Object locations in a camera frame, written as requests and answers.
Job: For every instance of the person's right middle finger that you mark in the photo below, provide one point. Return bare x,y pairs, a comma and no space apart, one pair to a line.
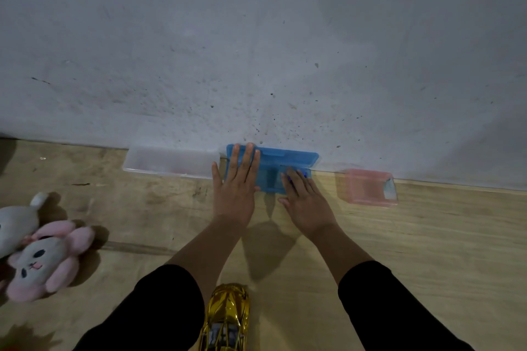
295,179

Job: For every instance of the person's right forearm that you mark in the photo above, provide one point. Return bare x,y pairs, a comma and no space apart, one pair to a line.
370,297

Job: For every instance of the gold toy car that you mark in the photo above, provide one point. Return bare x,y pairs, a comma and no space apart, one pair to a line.
226,317

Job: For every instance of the person's right little finger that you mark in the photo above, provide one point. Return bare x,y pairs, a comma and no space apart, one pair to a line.
313,188

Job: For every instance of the person's left little finger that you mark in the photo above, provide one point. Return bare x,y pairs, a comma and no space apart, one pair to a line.
217,177

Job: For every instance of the person's left middle finger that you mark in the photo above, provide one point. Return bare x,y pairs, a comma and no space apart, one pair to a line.
246,162

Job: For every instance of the person's right thumb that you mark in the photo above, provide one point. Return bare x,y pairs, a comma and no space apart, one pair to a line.
284,201

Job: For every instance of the white plush toy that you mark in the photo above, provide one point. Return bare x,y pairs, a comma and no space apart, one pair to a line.
16,223

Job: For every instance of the person's left hand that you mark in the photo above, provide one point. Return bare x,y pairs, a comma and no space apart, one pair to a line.
234,200

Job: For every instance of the person's left forearm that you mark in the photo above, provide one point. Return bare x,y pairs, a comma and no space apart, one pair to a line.
173,301

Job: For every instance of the pink bunny plush toy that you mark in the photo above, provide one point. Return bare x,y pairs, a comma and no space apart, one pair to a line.
45,260

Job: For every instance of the clear white plastic box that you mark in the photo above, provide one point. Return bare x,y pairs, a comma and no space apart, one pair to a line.
171,161

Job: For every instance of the person's right hand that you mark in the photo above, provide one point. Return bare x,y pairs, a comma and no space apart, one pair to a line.
306,210

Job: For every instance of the pink translucent plastic box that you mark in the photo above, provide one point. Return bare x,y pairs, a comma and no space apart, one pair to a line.
364,188

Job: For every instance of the blue translucent plastic box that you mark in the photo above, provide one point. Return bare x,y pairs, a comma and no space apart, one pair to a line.
274,165

